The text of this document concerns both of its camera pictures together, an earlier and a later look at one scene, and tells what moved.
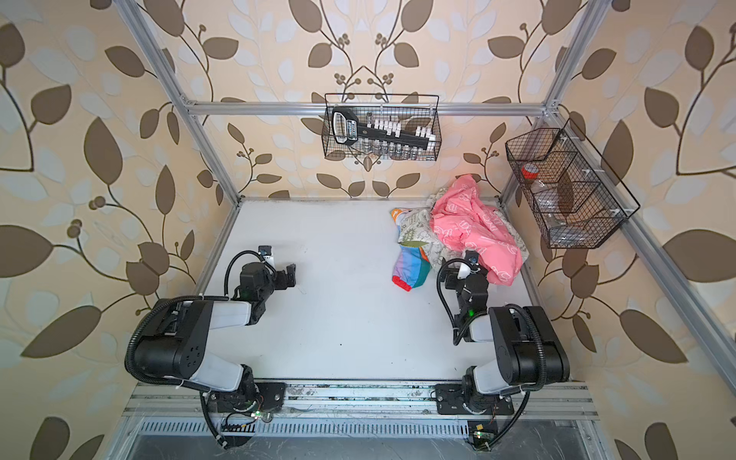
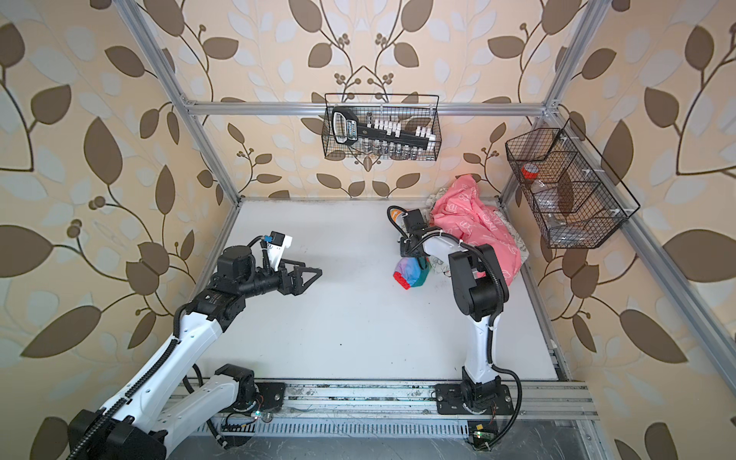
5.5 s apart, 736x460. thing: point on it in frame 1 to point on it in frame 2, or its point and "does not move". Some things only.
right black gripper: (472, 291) to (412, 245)
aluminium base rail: (358, 402) does not move
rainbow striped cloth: (411, 264) does not move
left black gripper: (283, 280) to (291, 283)
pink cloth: (462, 216) does not move
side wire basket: (576, 198) does not move
